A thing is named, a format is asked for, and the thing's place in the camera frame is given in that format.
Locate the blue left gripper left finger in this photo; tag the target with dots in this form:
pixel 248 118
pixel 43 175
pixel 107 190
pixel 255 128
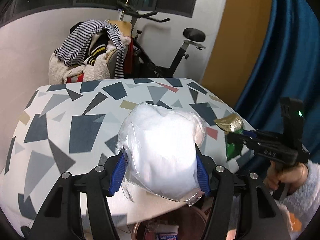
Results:
pixel 118 173

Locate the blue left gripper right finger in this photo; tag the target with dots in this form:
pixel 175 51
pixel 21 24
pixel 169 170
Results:
pixel 202 176

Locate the clear plastic bag white stuffing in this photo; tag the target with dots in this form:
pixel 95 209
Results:
pixel 159 147

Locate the gold green foil packet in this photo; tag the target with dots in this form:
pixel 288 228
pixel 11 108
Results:
pixel 232 125

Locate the round copper trash bin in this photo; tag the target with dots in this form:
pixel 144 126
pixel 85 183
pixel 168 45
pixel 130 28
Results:
pixel 185 222

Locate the right hand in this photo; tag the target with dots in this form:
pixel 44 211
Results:
pixel 294 176

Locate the fluffy white right sleeve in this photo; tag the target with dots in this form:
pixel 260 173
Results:
pixel 299 208

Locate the blue curtain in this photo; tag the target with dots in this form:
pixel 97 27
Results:
pixel 287 66

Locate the wooden door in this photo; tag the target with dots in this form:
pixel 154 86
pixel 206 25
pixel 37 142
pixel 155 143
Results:
pixel 236 49

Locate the chair piled with clothes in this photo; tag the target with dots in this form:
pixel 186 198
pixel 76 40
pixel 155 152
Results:
pixel 98 66

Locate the striped shirt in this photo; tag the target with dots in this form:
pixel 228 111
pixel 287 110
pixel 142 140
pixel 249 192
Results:
pixel 75 48

